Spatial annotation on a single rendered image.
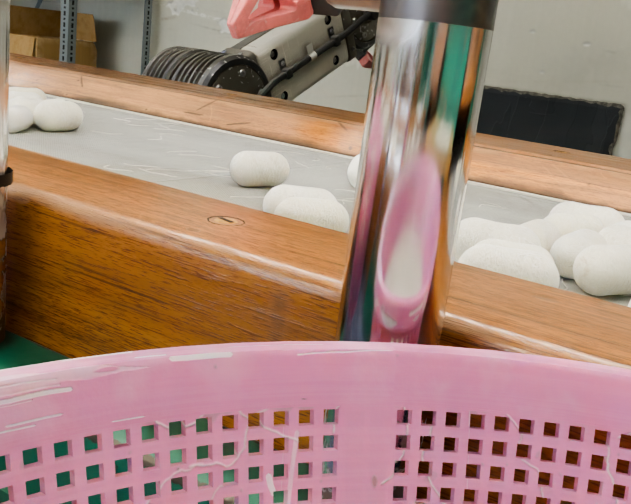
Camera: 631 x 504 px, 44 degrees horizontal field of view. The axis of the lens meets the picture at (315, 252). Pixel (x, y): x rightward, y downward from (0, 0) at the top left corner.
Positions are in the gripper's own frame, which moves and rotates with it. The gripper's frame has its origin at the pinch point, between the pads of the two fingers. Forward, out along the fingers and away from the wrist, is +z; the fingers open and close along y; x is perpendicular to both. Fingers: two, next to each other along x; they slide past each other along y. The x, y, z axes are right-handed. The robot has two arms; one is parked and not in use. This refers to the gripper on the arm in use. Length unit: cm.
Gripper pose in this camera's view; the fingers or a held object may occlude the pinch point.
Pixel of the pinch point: (238, 25)
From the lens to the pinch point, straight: 62.4
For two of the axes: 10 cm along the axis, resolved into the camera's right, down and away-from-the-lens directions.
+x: 2.5, 6.4, 7.3
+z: -4.7, 7.4, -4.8
